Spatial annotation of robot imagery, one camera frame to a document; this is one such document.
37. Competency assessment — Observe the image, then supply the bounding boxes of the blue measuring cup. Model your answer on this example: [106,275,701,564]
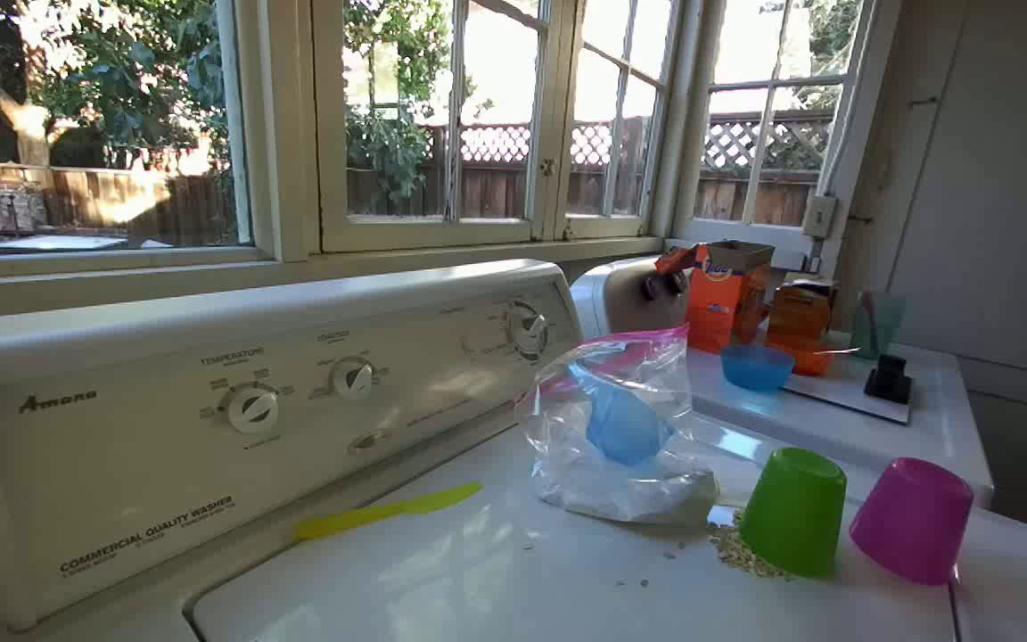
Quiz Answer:
[563,362,683,466]

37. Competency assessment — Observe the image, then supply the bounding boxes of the clear plastic zip bag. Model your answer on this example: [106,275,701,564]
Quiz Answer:
[521,328,724,527]

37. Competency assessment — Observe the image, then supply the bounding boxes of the orange plastic cup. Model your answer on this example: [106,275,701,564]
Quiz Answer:
[684,268,747,358]

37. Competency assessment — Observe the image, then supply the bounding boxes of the green plastic cup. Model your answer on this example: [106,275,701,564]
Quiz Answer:
[735,445,852,580]

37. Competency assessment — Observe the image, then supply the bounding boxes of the teal translucent cup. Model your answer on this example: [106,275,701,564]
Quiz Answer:
[849,290,913,362]

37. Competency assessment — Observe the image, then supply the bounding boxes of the pink plastic cup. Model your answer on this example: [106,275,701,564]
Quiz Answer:
[849,457,978,590]

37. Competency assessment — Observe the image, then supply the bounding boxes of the white washer control knob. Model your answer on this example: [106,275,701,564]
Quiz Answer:
[223,383,286,440]
[502,303,553,362]
[329,358,380,402]

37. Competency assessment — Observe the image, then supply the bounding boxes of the orange black tool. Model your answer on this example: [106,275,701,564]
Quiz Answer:
[639,244,708,303]

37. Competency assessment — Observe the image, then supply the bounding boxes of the yellow-green plastic spoon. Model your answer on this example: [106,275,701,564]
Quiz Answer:
[288,478,486,547]

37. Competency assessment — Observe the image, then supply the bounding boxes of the light blue plastic bowl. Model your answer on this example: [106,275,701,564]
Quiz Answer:
[720,343,799,395]

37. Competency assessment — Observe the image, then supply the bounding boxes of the spilled grain pile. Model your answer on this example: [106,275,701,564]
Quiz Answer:
[708,524,791,580]

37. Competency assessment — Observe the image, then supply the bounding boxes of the white flat board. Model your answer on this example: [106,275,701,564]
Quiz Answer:
[782,353,919,428]

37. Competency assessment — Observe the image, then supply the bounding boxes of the wooden garden fence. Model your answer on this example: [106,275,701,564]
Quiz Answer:
[0,112,835,245]

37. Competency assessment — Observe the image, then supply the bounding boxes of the white Amana washing machine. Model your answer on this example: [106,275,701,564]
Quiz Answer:
[0,257,1027,642]

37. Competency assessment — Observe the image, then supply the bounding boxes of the white Whirlpool laundry machine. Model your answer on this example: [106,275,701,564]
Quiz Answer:
[569,252,1000,503]

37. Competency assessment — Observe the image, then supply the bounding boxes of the cream wooden window frame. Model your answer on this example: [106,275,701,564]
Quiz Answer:
[0,0,899,320]

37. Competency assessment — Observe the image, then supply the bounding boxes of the white wall outlet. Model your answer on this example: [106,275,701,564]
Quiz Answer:
[799,190,841,244]

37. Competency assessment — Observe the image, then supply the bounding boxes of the black camera stand base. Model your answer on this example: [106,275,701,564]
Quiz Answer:
[865,350,917,406]

